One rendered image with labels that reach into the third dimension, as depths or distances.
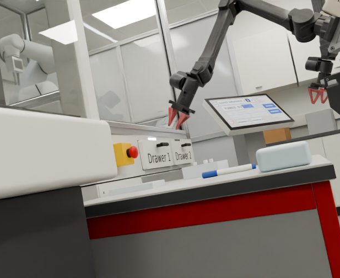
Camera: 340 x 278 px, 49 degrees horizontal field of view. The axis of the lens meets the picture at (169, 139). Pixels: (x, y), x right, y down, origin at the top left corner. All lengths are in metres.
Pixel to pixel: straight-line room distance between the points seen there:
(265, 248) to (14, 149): 0.46
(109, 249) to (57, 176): 0.33
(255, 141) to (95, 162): 1.87
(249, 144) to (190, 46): 1.25
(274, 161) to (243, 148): 1.68
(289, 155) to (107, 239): 0.40
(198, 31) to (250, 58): 1.64
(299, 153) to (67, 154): 0.40
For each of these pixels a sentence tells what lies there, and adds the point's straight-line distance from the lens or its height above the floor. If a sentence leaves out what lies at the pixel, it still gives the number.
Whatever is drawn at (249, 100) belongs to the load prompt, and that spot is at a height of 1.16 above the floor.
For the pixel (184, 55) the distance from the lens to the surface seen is 3.30.
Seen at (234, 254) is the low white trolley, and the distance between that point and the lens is 0.73.
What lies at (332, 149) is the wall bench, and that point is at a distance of 4.34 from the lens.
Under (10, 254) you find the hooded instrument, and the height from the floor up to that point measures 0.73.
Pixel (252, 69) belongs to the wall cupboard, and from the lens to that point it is 4.82.
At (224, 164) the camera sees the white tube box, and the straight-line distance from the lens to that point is 1.18.
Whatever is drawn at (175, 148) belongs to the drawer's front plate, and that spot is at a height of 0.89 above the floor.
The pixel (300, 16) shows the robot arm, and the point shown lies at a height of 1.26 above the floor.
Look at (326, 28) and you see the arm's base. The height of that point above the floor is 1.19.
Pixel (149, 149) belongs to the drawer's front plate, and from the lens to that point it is 1.42.
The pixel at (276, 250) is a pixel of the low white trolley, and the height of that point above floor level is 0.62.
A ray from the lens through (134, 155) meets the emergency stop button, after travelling 1.17.
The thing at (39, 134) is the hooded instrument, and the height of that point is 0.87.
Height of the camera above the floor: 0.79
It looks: 5 degrees up
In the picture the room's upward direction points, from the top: 11 degrees counter-clockwise
